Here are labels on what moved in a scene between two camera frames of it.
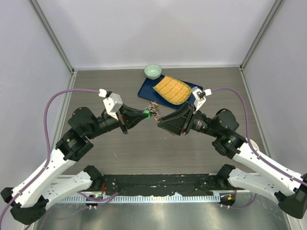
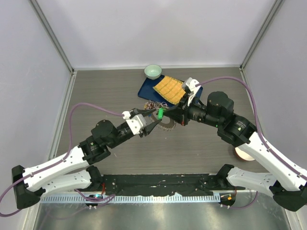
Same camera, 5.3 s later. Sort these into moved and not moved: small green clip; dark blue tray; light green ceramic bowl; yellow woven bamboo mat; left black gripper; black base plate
Moved: left black gripper; small green clip
Not moved: light green ceramic bowl; yellow woven bamboo mat; black base plate; dark blue tray
